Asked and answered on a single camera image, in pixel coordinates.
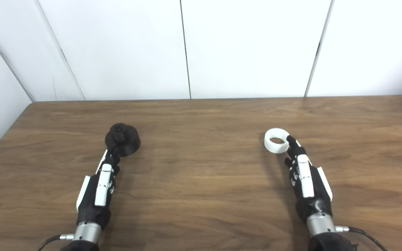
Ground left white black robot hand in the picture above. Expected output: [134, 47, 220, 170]
[76, 146, 121, 230]

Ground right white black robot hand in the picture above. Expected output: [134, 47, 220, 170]
[284, 135, 333, 223]

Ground round black plastic part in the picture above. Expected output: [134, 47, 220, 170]
[105, 123, 141, 157]

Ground white toothed plastic ring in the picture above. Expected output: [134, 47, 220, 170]
[264, 128, 291, 153]

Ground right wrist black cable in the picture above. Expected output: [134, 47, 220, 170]
[335, 226, 388, 251]

